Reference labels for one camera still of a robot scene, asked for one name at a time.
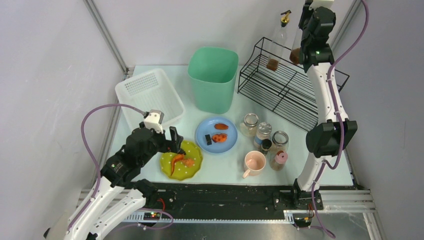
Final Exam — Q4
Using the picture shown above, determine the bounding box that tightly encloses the orange fried nugget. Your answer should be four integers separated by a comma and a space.
183, 158, 195, 168

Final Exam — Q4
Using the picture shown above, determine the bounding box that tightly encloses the black wire rack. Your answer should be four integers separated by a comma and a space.
237, 36, 350, 135

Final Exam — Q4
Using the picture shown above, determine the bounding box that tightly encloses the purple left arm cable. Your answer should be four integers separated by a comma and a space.
66, 103, 147, 233

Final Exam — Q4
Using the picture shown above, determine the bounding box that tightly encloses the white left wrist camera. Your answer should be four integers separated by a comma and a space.
143, 109, 164, 134

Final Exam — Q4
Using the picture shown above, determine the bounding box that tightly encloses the pink lid spice jar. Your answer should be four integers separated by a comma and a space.
270, 150, 289, 171

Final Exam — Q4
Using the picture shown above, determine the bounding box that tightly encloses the glass jar with light powder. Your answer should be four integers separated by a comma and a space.
239, 113, 259, 137

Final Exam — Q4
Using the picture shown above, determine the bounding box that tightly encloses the large glass jar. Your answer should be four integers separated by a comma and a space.
269, 130, 289, 154

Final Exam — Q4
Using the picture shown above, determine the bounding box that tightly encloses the pink mug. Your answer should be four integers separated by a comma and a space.
242, 150, 267, 179

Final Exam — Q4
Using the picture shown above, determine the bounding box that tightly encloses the white perforated plastic basket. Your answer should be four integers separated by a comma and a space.
115, 68, 185, 128

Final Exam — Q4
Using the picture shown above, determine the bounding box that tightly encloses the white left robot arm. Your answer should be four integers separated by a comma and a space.
43, 124, 184, 240

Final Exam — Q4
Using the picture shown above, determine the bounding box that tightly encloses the orange grilled chicken piece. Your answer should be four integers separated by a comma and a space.
211, 133, 228, 143

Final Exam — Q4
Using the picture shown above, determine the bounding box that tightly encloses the spice shaker white lid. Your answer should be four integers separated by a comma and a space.
253, 121, 272, 148

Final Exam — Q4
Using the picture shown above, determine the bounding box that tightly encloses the green polka dot plate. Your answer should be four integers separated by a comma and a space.
159, 140, 203, 181

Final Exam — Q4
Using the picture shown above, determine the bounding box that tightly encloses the black white sushi roll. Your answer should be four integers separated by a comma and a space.
205, 134, 212, 146

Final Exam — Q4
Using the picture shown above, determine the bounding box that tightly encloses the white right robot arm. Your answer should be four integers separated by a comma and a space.
290, 0, 358, 208

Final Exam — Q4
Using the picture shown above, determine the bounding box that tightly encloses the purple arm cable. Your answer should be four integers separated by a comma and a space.
309, 0, 370, 239
66, 103, 147, 233

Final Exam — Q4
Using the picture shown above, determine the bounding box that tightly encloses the glass oil bottle gold cap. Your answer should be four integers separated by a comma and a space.
289, 28, 303, 65

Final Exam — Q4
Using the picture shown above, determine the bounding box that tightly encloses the orange chicken wing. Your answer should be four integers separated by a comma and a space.
170, 154, 186, 176

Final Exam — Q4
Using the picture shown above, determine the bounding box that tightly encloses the small black cap spice bottle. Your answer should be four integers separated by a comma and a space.
259, 139, 273, 156

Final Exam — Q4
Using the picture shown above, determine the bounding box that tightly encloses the green plastic bin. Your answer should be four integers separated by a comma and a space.
187, 46, 239, 114

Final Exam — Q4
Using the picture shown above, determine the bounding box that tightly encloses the black sea cucumber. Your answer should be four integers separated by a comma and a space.
178, 148, 187, 156

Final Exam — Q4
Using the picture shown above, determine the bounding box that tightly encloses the small orange chicken piece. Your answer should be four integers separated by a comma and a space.
214, 123, 229, 130

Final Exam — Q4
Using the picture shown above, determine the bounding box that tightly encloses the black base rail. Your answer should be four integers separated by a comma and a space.
145, 182, 324, 222

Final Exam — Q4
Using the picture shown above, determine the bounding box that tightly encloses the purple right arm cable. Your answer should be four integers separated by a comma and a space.
309, 0, 370, 239

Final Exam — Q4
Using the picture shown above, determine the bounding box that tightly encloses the blue plate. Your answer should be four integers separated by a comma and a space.
194, 116, 238, 154

